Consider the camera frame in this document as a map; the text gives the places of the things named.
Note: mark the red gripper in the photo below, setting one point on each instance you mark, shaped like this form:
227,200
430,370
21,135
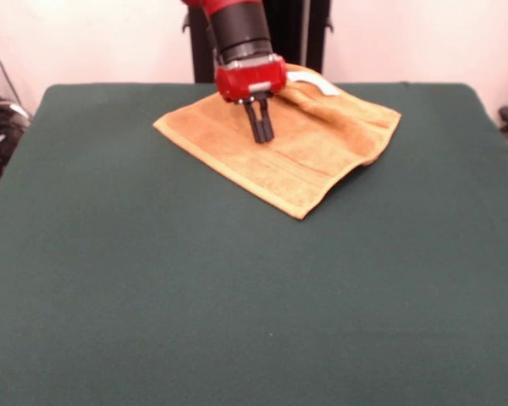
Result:
245,80

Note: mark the orange-tan terry towel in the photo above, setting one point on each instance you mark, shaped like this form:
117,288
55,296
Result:
321,148

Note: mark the dark green table cloth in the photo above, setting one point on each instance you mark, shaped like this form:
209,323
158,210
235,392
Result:
110,262

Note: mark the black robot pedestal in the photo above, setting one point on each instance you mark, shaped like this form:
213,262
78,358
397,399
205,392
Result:
296,42

